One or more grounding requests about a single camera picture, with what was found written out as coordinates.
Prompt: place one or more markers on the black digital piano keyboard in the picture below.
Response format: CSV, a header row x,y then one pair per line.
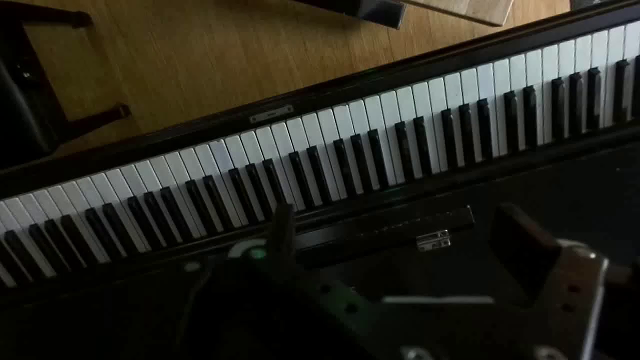
x,y
155,249

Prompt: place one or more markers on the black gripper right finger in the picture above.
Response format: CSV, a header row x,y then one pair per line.
x,y
522,246

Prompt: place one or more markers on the dark wooden piano bench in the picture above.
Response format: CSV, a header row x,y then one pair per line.
x,y
32,123

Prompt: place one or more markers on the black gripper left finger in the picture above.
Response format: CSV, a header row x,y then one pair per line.
x,y
280,243

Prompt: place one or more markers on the light wooden board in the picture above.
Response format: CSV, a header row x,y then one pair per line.
x,y
490,12

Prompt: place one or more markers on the dark box on floor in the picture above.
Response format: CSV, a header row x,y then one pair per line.
x,y
384,12

